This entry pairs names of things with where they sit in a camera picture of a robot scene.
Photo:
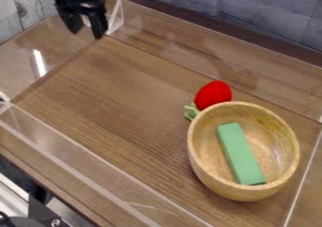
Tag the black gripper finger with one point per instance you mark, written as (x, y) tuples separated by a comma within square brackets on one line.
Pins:
[(71, 19), (100, 24)]

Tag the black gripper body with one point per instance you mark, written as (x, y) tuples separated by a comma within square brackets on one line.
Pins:
[(75, 7)]

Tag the red plush strawberry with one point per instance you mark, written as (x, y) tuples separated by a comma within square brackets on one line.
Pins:
[(214, 93)]

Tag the green rectangular block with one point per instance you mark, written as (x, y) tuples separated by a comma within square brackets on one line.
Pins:
[(240, 156)]

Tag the wooden bowl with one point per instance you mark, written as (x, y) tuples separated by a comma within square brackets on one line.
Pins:
[(272, 140)]

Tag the clear acrylic tray enclosure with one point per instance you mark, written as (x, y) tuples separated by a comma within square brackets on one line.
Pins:
[(93, 121)]

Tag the black metal bracket with bolt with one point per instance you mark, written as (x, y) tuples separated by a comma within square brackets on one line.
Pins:
[(41, 213)]

